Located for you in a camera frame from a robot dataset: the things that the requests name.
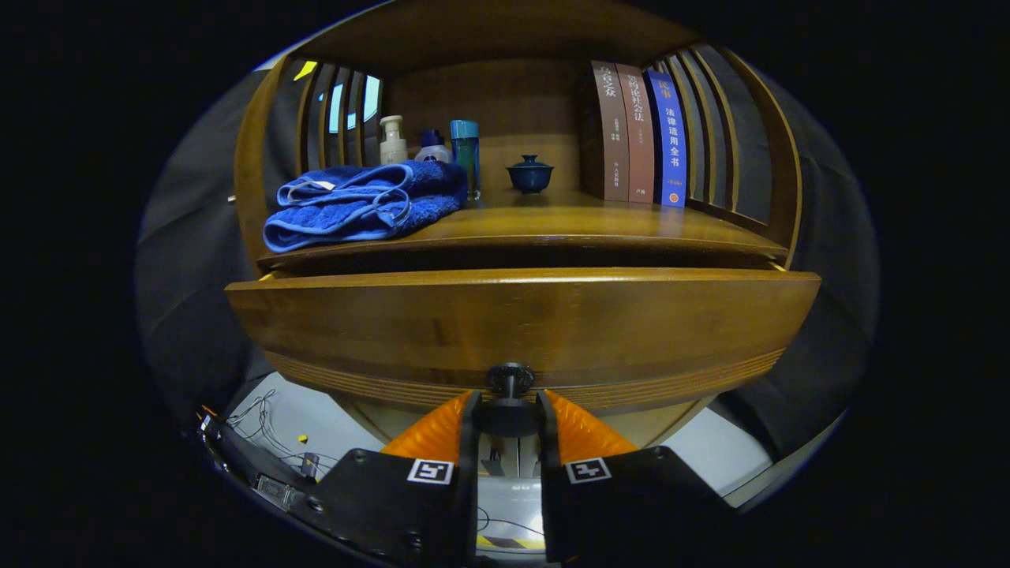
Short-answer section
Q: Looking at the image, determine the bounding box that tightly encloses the black drawer knob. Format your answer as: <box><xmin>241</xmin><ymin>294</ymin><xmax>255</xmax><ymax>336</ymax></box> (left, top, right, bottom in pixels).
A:
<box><xmin>475</xmin><ymin>361</ymin><xmax>544</xmax><ymax>439</ymax></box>

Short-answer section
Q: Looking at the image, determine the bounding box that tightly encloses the teal tumbler bottle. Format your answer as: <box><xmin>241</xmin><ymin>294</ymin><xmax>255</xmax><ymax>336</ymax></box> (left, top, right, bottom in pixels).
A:
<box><xmin>450</xmin><ymin>120</ymin><xmax>481</xmax><ymax>202</ymax></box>

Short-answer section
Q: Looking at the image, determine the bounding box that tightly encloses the wooden countertop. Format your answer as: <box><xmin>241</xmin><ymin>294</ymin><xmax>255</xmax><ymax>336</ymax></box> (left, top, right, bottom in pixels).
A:
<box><xmin>256</xmin><ymin>189</ymin><xmax>790</xmax><ymax>269</ymax></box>

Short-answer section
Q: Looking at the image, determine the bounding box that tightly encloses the brown book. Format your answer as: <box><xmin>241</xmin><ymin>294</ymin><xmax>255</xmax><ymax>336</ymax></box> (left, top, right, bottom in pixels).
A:
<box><xmin>580</xmin><ymin>61</ymin><xmax>630</xmax><ymax>203</ymax></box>
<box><xmin>615</xmin><ymin>63</ymin><xmax>656</xmax><ymax>204</ymax></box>

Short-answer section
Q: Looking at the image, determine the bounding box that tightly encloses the white lotion bottle blue cap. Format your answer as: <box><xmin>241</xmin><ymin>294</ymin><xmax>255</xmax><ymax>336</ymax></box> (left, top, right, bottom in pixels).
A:
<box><xmin>414</xmin><ymin>129</ymin><xmax>453</xmax><ymax>164</ymax></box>

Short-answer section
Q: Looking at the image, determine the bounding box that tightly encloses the blue lidded teacup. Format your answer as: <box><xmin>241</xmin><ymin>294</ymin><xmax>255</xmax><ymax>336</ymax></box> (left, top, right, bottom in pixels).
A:
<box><xmin>506</xmin><ymin>154</ymin><xmax>555</xmax><ymax>195</ymax></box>

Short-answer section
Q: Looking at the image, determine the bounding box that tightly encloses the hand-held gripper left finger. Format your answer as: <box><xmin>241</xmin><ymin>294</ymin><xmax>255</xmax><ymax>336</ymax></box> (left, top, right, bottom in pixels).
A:
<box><xmin>288</xmin><ymin>389</ymin><xmax>482</xmax><ymax>567</ymax></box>

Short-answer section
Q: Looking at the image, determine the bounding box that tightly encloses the white pump bottle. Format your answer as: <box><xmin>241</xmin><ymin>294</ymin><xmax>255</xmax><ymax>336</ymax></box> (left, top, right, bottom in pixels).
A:
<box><xmin>380</xmin><ymin>115</ymin><xmax>409</xmax><ymax>166</ymax></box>

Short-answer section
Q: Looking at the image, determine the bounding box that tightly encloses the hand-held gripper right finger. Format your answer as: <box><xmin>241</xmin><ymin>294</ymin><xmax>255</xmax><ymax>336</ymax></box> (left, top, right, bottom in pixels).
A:
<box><xmin>537</xmin><ymin>389</ymin><xmax>739</xmax><ymax>565</ymax></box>

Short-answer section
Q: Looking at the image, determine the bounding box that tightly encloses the black backdrop cloth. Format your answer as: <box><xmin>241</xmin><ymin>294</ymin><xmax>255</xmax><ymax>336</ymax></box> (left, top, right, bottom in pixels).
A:
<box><xmin>134</xmin><ymin>47</ymin><xmax>881</xmax><ymax>458</ymax></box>

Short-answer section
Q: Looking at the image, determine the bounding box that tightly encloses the blue book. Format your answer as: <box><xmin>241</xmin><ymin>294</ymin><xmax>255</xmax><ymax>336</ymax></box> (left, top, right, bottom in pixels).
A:
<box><xmin>643</xmin><ymin>69</ymin><xmax>688</xmax><ymax>208</ymax></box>

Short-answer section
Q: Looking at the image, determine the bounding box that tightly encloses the wooden drawer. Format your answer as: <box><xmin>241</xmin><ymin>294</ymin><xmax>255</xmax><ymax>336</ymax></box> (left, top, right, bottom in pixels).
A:
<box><xmin>225</xmin><ymin>267</ymin><xmax>823</xmax><ymax>415</ymax></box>

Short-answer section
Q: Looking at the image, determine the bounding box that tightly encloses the blue folded towel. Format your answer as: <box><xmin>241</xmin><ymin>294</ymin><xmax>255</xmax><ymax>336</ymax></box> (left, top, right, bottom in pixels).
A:
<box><xmin>263</xmin><ymin>160</ymin><xmax>469</xmax><ymax>253</ymax></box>

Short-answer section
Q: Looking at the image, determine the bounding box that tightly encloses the wooden cabinet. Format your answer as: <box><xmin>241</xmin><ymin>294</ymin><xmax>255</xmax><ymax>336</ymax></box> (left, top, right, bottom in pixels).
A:
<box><xmin>233</xmin><ymin>0</ymin><xmax>804</xmax><ymax>450</ymax></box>

